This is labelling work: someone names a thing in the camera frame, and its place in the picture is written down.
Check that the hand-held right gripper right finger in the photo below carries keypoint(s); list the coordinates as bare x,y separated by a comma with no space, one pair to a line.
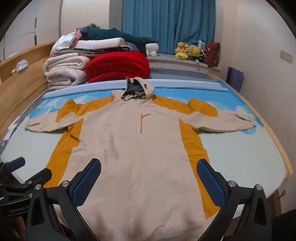
210,183

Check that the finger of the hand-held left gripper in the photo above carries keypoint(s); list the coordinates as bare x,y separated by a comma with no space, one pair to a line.
15,164
40,176

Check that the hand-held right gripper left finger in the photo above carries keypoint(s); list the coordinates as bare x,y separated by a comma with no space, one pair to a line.
86,183

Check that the beige and orange hoodie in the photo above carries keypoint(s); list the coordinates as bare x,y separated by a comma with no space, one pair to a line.
138,150

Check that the light blue patterned bed mat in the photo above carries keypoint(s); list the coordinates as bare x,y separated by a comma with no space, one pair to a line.
242,157

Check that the white crumpled paper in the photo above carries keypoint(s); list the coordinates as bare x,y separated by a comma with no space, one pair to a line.
22,64

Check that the light blue foam strip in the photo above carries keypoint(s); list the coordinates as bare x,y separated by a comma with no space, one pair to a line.
185,83

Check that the white fleecy folded blanket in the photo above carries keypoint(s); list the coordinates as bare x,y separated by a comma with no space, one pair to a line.
64,69

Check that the red folded blanket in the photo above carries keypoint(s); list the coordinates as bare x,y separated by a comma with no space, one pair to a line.
118,66

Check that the black and white plush toy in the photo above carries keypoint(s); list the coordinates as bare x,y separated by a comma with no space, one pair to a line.
202,55

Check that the dark red cushion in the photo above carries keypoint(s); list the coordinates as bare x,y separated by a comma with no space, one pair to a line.
212,54

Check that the yellow plush toy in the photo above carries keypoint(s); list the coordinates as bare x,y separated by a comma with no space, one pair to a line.
193,51
181,52

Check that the white wardrobe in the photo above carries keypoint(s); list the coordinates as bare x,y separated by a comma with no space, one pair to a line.
25,25

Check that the white folded quilt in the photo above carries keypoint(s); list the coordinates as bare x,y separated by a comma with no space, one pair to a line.
99,44

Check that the pink cloth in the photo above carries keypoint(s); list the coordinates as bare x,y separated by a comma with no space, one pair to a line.
76,34

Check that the teal shark plush toy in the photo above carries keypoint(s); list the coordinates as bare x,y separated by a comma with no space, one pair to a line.
111,34

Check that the blue curtain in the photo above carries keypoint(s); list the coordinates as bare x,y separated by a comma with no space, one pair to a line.
166,23

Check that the wooden bed frame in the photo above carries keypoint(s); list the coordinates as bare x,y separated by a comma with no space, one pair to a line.
20,92

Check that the white wall socket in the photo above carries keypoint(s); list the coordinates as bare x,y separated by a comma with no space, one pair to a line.
286,56

